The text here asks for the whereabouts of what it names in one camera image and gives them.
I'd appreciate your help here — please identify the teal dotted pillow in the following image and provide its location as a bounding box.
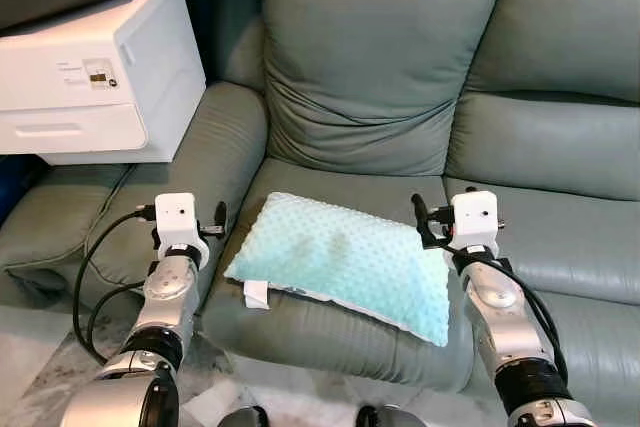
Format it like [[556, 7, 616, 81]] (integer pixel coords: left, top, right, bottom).
[[223, 191, 453, 348]]

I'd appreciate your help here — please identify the green leather sofa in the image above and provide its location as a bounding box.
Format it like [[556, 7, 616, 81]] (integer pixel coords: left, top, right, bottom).
[[0, 0, 640, 427]]

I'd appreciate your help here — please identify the white printer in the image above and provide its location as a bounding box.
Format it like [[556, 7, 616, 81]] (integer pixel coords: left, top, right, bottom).
[[0, 0, 207, 166]]

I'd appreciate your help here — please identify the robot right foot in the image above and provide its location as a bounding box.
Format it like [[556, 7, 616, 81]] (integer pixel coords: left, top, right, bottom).
[[355, 404, 426, 427]]

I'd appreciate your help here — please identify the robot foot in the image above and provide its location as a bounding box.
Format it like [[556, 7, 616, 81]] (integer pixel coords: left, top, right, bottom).
[[355, 404, 426, 427], [218, 405, 269, 427]]

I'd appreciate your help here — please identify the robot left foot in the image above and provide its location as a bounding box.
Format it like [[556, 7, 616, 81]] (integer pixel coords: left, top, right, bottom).
[[218, 405, 269, 427]]

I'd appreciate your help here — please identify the blue bag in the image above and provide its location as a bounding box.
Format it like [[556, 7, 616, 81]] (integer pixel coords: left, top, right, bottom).
[[0, 155, 41, 228]]

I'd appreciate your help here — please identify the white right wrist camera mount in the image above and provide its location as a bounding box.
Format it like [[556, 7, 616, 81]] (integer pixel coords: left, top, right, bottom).
[[450, 190, 501, 258]]

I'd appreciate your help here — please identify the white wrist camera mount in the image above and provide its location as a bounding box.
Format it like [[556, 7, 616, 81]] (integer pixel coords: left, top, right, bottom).
[[153, 192, 211, 268], [450, 190, 501, 258]]

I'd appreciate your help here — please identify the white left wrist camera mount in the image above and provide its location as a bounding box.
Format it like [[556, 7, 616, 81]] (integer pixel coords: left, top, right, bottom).
[[153, 192, 211, 268]]

